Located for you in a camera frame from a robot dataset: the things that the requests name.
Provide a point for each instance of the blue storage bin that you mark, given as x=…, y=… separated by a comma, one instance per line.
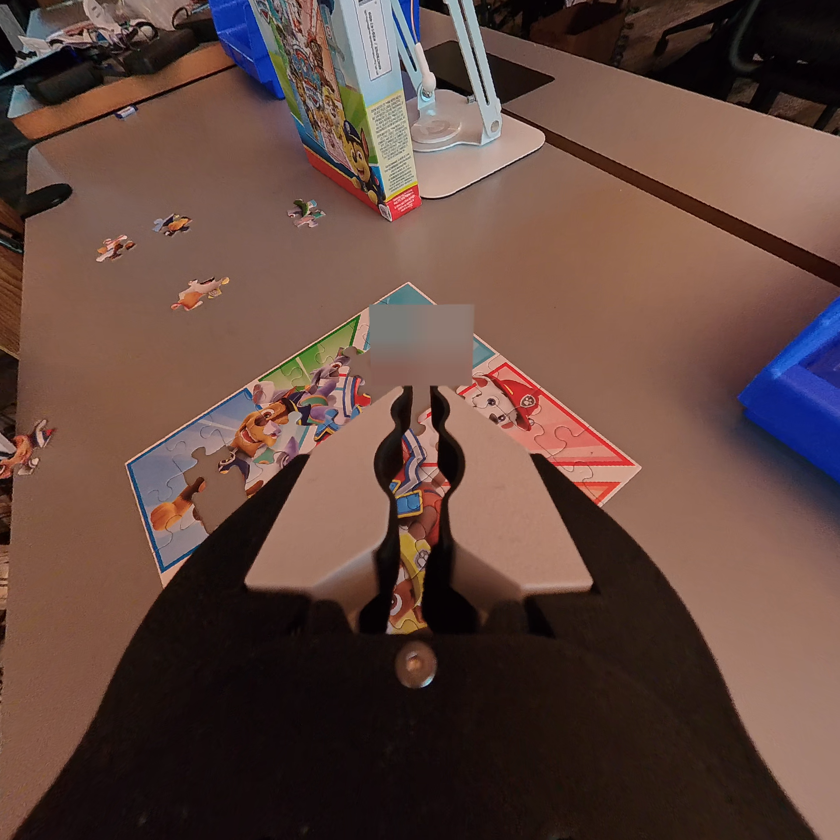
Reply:
x=794, y=407
x=236, y=39

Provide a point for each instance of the white adjustable stand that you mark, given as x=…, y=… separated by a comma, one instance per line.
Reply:
x=485, y=164

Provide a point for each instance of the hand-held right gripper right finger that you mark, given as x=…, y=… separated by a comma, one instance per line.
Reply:
x=512, y=525

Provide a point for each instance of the white plastic bag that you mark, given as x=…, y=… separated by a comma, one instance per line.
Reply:
x=111, y=13

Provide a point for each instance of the black office chair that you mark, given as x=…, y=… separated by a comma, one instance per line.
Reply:
x=774, y=59

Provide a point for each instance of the cartoon puzzle box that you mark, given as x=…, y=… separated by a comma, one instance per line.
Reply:
x=341, y=118

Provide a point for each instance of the cardboard box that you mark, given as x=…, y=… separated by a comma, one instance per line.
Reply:
x=577, y=33

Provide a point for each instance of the orange striped jigsaw puzzle piece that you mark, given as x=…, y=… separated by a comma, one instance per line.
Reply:
x=26, y=449

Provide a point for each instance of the grey desk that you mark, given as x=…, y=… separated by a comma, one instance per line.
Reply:
x=689, y=164
x=623, y=295

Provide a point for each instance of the assembled jigsaw puzzle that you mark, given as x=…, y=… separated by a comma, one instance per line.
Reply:
x=577, y=459

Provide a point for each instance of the brown table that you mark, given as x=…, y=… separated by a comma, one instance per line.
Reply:
x=131, y=92

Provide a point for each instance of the small white tube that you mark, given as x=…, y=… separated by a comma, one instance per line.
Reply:
x=126, y=112

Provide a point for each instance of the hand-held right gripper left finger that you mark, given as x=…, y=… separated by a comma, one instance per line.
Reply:
x=328, y=525

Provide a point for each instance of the black clamp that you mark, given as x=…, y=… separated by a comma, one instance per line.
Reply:
x=46, y=197

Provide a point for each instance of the black foam block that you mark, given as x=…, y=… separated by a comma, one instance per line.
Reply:
x=65, y=85
x=161, y=52

